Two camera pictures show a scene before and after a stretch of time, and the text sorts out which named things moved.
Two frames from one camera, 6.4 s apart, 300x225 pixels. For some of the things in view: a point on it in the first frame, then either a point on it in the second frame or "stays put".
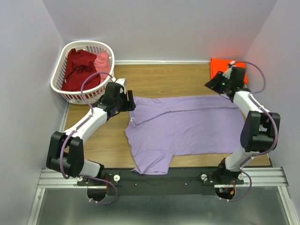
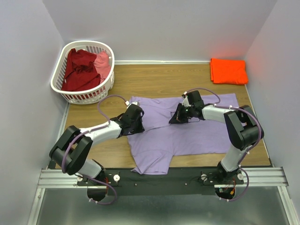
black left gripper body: x=121 y=103 -> x=139 y=121
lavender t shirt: x=161 y=127 stays put
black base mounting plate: x=125 y=182 stays put
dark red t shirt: x=80 y=65 stays put
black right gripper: x=213 y=84 -> x=177 y=118
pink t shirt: x=103 y=64 stays put
